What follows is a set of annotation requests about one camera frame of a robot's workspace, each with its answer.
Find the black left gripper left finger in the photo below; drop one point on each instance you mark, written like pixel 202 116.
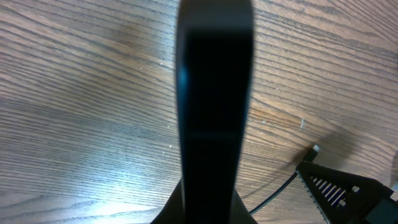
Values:
pixel 173 210

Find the black smartphone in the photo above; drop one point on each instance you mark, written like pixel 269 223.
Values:
pixel 213 73

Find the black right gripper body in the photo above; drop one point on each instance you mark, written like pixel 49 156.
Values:
pixel 379 207

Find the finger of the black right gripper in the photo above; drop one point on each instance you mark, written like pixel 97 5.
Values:
pixel 338 195

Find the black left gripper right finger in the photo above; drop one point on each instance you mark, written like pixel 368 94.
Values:
pixel 239 213

